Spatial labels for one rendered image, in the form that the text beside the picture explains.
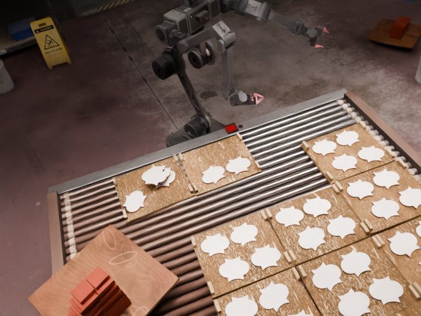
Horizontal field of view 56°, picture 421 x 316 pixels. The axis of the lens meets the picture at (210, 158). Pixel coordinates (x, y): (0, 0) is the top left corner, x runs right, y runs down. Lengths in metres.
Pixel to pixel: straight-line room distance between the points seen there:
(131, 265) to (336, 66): 3.52
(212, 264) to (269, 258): 0.28
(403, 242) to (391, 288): 0.25
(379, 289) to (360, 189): 0.56
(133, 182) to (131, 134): 1.81
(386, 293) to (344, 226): 0.37
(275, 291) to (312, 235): 0.35
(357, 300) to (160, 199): 1.14
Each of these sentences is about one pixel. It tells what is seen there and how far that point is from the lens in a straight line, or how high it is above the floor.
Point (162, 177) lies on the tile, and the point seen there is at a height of 1.00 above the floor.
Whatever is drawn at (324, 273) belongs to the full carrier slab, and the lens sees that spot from 1.96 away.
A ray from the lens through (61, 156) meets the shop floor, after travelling 4.27.
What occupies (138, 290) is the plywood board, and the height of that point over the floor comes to 1.04.
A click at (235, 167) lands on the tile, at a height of 0.95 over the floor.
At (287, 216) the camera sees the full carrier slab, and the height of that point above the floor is 0.95.
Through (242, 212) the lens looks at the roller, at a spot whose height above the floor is 0.92.
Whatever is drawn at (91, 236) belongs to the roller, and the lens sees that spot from 2.29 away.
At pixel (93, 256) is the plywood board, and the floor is 1.04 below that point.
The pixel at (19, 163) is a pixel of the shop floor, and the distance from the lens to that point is 4.44.
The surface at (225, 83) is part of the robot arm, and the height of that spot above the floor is 1.28.
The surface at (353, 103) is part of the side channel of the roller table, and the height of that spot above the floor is 0.94.
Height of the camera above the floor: 2.68
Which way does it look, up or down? 46 degrees down
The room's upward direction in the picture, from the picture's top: 10 degrees counter-clockwise
